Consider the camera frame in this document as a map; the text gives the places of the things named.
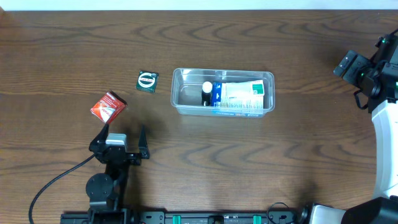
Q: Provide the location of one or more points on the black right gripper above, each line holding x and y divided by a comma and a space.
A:
351, 66

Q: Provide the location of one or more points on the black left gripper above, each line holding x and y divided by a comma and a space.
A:
118, 155

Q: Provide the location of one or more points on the red Panadol box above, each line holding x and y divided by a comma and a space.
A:
108, 107

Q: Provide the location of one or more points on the green Zam-Buk box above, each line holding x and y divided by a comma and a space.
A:
147, 81

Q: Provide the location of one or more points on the black bottle white cap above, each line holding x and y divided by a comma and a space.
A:
206, 93

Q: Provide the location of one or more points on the blue medicine packet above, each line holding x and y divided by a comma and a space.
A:
241, 102

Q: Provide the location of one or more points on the white green medicine box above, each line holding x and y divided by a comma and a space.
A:
251, 88

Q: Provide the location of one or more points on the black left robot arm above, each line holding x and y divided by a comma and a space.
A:
106, 190

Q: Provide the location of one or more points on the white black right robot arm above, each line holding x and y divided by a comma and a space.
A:
382, 208

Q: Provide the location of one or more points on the clear plastic container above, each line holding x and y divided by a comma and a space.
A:
187, 85

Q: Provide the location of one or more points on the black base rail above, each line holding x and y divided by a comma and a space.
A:
186, 217

